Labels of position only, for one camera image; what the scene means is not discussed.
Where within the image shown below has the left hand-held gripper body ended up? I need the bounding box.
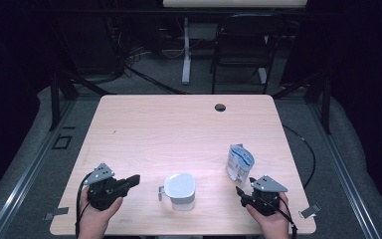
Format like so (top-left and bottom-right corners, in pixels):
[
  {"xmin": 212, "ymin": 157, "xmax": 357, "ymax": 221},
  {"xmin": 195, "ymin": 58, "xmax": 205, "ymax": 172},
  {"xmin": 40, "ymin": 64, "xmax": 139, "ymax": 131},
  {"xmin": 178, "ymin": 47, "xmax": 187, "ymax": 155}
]
[{"xmin": 87, "ymin": 162, "xmax": 129, "ymax": 211}]

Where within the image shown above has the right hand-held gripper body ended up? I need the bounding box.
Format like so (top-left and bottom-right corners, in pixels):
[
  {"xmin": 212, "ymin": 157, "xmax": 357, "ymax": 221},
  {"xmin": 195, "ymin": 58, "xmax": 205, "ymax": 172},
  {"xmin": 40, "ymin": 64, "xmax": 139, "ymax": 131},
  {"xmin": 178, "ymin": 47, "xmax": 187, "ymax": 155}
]
[{"xmin": 240, "ymin": 174, "xmax": 288, "ymax": 217}]

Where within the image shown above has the white and blue pouch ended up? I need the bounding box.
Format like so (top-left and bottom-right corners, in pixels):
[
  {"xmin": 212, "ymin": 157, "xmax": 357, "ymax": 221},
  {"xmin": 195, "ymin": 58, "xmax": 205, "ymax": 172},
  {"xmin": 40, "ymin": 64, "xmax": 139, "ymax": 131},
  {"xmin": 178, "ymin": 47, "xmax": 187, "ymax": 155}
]
[{"xmin": 226, "ymin": 143, "xmax": 256, "ymax": 185}]

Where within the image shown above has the person's right hand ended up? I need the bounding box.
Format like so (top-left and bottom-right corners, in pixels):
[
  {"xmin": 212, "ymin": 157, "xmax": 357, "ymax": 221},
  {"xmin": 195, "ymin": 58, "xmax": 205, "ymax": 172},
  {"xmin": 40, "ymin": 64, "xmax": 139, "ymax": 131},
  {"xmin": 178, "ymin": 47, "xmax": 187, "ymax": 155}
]
[{"xmin": 245, "ymin": 193, "xmax": 291, "ymax": 232}]

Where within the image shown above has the person's left hand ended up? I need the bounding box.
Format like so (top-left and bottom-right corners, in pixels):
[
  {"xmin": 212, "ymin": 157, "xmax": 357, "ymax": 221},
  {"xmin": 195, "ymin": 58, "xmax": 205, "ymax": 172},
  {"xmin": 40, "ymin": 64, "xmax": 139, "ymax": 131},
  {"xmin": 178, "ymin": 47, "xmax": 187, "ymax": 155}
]
[{"xmin": 79, "ymin": 187, "xmax": 124, "ymax": 233}]

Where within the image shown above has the grey metal clip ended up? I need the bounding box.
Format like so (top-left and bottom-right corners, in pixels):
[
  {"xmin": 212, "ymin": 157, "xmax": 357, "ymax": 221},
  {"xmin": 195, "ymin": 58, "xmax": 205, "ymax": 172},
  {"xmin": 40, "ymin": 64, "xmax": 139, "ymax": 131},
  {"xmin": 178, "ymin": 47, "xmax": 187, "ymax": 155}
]
[
  {"xmin": 298, "ymin": 203, "xmax": 321, "ymax": 219},
  {"xmin": 43, "ymin": 207, "xmax": 70, "ymax": 222}
]

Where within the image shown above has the black metal stand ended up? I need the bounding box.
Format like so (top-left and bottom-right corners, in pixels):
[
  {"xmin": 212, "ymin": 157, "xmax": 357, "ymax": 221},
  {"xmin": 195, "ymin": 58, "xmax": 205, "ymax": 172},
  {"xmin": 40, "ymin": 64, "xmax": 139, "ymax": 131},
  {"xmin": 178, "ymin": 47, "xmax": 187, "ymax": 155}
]
[
  {"xmin": 272, "ymin": 71, "xmax": 332, "ymax": 135},
  {"xmin": 49, "ymin": 71, "xmax": 113, "ymax": 132}
]

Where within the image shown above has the black folding chair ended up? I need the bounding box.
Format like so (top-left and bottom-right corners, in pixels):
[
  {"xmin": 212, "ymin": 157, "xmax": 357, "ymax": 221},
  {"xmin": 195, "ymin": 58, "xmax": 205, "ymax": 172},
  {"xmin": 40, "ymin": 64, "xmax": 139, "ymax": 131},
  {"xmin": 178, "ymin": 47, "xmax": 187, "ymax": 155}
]
[{"xmin": 210, "ymin": 13, "xmax": 287, "ymax": 95}]

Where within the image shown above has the white desk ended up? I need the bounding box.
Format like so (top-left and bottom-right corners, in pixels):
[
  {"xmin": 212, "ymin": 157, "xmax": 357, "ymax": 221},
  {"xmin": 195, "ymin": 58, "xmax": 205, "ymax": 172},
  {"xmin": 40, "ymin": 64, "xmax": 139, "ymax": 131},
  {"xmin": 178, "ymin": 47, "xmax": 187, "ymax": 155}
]
[{"xmin": 162, "ymin": 0, "xmax": 309, "ymax": 86}]

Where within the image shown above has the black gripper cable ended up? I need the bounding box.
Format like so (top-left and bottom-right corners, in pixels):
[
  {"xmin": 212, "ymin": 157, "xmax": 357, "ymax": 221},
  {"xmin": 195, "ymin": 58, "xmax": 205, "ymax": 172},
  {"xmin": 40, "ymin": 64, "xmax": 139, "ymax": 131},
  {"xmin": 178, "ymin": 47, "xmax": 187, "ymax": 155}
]
[
  {"xmin": 75, "ymin": 171, "xmax": 95, "ymax": 239},
  {"xmin": 272, "ymin": 194, "xmax": 298, "ymax": 239}
]

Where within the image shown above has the black floor cable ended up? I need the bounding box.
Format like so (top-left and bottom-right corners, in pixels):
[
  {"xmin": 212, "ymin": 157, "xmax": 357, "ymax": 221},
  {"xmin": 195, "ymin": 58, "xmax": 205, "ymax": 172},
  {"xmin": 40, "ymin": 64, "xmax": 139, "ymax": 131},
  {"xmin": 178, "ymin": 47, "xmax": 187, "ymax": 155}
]
[{"xmin": 282, "ymin": 123, "xmax": 316, "ymax": 190}]

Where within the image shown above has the black floor socket frame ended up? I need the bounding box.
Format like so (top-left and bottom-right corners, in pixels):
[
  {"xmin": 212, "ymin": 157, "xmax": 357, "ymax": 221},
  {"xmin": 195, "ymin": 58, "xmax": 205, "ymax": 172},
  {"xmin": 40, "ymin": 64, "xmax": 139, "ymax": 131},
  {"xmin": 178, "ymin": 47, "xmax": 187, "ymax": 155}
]
[{"xmin": 52, "ymin": 133, "xmax": 74, "ymax": 150}]

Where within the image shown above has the aluminium floor rail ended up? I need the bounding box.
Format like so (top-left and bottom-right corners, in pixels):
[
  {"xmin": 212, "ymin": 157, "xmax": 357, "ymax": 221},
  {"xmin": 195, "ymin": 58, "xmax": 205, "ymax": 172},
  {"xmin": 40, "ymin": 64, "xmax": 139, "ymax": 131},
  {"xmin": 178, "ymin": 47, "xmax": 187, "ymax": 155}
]
[
  {"xmin": 0, "ymin": 99, "xmax": 76, "ymax": 239},
  {"xmin": 307, "ymin": 103, "xmax": 382, "ymax": 239}
]

